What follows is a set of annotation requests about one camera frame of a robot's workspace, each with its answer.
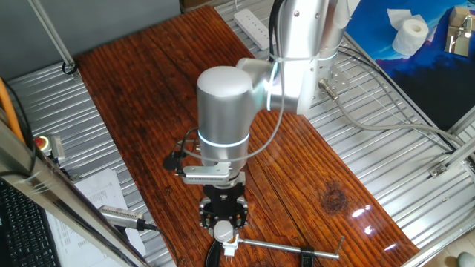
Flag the white light bulb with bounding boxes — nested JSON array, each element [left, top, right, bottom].
[[214, 220, 235, 242]]

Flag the white toilet paper roll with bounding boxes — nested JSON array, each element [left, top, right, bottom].
[[387, 7, 430, 57]]

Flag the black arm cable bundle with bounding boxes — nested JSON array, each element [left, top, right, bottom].
[[267, 0, 286, 60]]

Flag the metal bar clamp black handle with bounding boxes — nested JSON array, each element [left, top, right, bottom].
[[205, 234, 345, 267]]

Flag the wide shiny metal frame bar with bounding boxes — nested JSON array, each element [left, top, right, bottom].
[[0, 118, 151, 267]]

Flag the black exterior camera cable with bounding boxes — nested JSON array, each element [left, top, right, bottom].
[[136, 220, 181, 267]]

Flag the grey shoe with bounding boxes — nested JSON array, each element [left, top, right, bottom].
[[458, 251, 475, 267]]

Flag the thin aluminium frame strut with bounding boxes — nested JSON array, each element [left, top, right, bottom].
[[27, 0, 81, 81]]

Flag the printed paper sheets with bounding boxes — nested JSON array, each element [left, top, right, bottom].
[[46, 168, 148, 267]]

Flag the white lamp socket adapter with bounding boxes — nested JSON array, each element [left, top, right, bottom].
[[221, 232, 240, 263]]

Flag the black keyboard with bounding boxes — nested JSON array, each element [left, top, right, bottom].
[[0, 179, 62, 267]]

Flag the black table cable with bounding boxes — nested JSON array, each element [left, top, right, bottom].
[[335, 46, 459, 149]]

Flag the blue mountain picture backdrop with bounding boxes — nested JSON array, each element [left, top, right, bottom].
[[344, 0, 475, 131]]

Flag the red emergency stop button box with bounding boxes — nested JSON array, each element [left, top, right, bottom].
[[33, 133, 67, 164]]

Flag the ribbed silver exterior camera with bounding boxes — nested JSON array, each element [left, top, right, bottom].
[[97, 205, 146, 231]]

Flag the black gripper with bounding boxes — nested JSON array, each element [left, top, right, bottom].
[[199, 184, 249, 233]]

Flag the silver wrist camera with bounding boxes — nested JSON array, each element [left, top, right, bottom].
[[182, 165, 232, 185]]

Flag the orange pole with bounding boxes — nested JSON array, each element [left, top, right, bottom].
[[0, 77, 25, 144]]

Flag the white power strip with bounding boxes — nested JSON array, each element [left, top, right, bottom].
[[233, 7, 278, 51]]

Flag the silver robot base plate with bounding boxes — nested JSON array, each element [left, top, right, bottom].
[[306, 61, 352, 111]]

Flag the brown wooden board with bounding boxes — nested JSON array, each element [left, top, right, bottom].
[[76, 4, 420, 267]]

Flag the aluminium frame profile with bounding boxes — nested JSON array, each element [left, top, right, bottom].
[[447, 106, 475, 136], [429, 137, 475, 179]]

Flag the thick grey robot cable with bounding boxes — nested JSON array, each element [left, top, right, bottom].
[[318, 78, 475, 153]]

